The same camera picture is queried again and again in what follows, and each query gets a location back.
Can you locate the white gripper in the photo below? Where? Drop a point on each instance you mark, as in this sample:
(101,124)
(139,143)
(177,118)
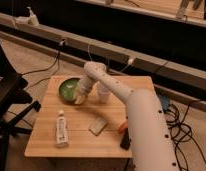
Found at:
(84,87)

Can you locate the green ceramic bowl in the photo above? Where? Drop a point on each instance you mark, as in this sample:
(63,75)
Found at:
(67,88)

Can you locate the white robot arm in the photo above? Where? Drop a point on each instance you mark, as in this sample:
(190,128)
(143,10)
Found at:
(151,144)

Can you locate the translucent plastic cup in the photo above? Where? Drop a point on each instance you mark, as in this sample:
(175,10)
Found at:
(103,93)

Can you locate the white tube with label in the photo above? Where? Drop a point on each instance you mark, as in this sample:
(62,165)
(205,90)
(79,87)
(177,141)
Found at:
(62,139)

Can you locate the beige sponge block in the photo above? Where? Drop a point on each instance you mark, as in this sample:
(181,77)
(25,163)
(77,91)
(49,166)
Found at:
(98,125)

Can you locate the wooden table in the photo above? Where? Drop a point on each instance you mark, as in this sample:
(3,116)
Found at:
(82,143)

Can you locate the orange marker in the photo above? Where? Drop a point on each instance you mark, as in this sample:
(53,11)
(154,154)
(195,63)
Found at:
(122,127)

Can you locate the black rectangular remote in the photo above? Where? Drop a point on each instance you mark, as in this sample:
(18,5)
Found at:
(125,142)

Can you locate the black chair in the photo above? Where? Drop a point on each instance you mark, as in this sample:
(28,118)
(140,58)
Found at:
(12,91)

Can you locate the white spray bottle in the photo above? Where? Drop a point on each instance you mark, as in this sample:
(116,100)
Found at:
(31,19)

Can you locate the long metal rail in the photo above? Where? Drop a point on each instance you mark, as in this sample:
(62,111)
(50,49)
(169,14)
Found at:
(181,81)

